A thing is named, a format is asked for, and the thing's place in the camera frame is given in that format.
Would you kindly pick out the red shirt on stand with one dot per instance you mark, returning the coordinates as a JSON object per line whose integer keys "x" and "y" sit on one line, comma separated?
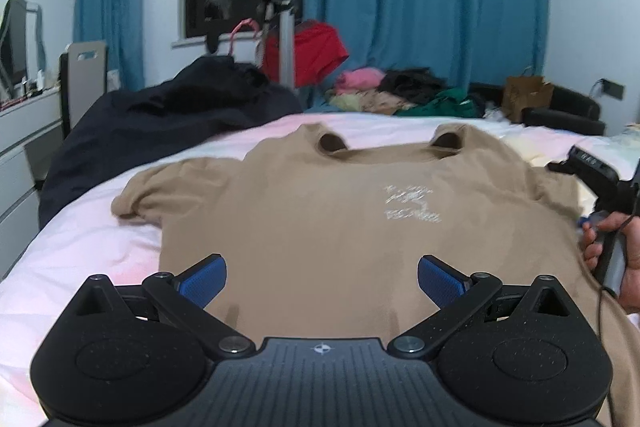
{"x": 318, "y": 51}

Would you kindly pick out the pink clothes hanger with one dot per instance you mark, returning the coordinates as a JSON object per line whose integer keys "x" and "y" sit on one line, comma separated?
{"x": 244, "y": 40}

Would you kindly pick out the brown paper bag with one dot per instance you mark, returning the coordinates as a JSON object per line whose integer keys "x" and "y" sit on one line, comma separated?
{"x": 524, "y": 91}

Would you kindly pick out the pastel bed sheet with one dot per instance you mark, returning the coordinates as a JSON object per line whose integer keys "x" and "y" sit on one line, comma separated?
{"x": 84, "y": 238}

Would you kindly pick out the person's right hand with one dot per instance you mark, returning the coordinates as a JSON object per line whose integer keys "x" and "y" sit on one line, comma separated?
{"x": 629, "y": 297}

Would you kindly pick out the silver garment steamer stand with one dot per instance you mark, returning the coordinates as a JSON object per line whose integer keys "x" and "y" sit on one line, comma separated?
{"x": 282, "y": 26}

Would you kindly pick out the wavy vanity mirror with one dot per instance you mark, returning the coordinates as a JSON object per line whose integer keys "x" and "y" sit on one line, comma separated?
{"x": 23, "y": 56}

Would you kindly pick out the beige garment in pile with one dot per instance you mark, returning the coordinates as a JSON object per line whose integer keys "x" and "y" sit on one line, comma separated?
{"x": 382, "y": 102}

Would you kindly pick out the black wall socket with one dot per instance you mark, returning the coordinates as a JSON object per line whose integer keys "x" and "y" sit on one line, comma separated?
{"x": 612, "y": 89}

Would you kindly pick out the grey black chair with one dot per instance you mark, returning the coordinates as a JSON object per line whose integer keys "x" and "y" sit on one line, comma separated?
{"x": 85, "y": 81}

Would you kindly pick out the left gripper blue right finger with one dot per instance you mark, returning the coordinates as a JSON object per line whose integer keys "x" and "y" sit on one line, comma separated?
{"x": 460, "y": 299}

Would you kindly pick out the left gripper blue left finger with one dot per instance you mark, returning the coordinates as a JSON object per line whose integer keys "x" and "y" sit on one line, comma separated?
{"x": 180, "y": 301}

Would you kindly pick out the black clothes pile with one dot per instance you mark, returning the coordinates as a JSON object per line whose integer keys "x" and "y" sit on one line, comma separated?
{"x": 417, "y": 86}

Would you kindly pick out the tan t-shirt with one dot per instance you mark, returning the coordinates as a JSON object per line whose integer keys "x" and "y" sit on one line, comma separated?
{"x": 323, "y": 239}

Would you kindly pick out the yellow-green garment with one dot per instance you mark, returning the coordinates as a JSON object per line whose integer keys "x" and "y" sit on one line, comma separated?
{"x": 346, "y": 102}

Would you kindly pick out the black armchair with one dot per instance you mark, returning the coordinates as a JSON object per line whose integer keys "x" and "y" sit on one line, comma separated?
{"x": 568, "y": 110}

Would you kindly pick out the green garment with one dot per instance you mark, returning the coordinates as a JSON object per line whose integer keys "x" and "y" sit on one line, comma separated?
{"x": 448, "y": 103}

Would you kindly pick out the pink folded garment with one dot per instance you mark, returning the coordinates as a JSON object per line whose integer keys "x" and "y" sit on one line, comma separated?
{"x": 361, "y": 79}

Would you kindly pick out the dark navy jacket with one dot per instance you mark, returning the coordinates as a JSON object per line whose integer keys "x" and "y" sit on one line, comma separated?
{"x": 126, "y": 129}

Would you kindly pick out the white dresser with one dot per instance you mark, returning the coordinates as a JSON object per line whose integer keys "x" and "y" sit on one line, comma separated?
{"x": 19, "y": 194}

